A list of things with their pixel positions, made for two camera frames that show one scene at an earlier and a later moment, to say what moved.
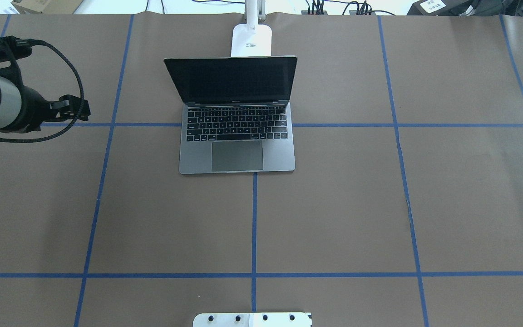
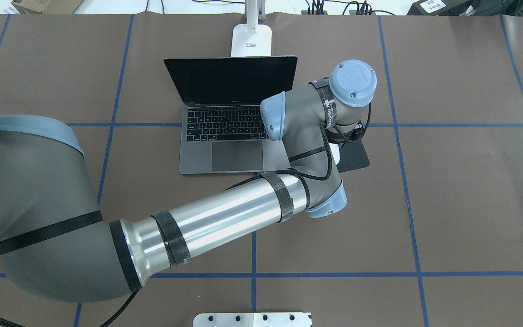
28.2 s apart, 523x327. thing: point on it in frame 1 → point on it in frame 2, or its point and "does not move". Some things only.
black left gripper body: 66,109 → 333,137
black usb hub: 314,12 does not move
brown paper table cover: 421,197 does not move
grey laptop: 237,116 does not move
